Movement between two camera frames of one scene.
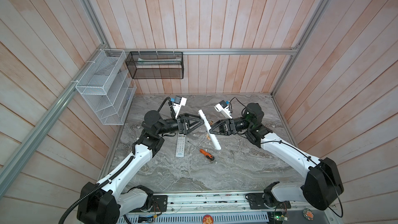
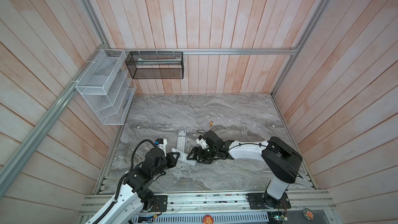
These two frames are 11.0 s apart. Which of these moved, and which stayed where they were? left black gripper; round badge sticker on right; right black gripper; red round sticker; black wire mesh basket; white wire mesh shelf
Moved: left black gripper; right black gripper
Stayed: red round sticker; round badge sticker on right; white wire mesh shelf; black wire mesh basket
